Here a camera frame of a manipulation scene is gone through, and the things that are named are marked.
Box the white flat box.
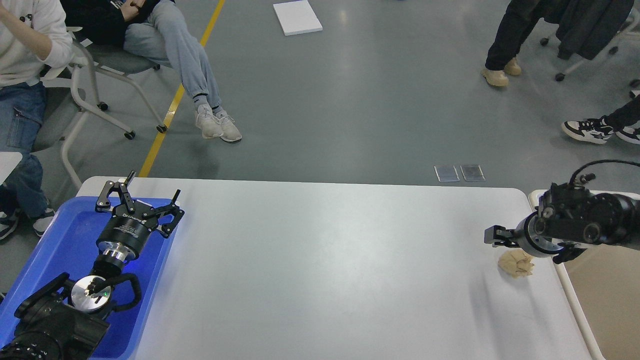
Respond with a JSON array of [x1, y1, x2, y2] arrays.
[[272, 0, 323, 36]]

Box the standing person tan boots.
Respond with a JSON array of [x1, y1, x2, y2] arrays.
[[481, 0, 557, 87]]

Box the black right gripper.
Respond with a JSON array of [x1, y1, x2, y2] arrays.
[[483, 212, 588, 265]]

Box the seated person in jeans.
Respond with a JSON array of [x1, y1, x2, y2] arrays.
[[61, 0, 242, 142]]

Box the chair with dark jacket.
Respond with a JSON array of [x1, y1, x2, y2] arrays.
[[540, 0, 639, 82]]

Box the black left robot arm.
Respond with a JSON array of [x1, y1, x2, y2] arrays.
[[1, 171, 185, 360]]

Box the blue plastic tray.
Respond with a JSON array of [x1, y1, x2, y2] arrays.
[[0, 196, 174, 360]]

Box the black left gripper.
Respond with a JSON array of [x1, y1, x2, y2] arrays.
[[94, 170, 185, 263]]

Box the seated person white sweater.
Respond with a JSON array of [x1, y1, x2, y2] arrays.
[[0, 0, 73, 239]]

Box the grey office chair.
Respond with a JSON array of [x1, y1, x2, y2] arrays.
[[32, 27, 168, 189]]

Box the white side table corner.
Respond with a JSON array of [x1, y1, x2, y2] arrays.
[[0, 152, 23, 185]]

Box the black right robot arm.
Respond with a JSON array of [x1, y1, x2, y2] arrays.
[[484, 166, 640, 264]]

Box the right floor socket plate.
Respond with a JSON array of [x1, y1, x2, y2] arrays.
[[460, 164, 486, 182]]

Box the left floor socket plate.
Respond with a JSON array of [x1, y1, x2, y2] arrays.
[[433, 165, 460, 183]]

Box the floor socket plate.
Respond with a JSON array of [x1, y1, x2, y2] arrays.
[[433, 165, 460, 183], [460, 164, 486, 182]]

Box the beige plastic bin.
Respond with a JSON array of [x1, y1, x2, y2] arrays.
[[528, 189, 640, 360]]

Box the brown paper ball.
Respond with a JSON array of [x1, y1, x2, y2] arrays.
[[497, 248, 535, 279]]

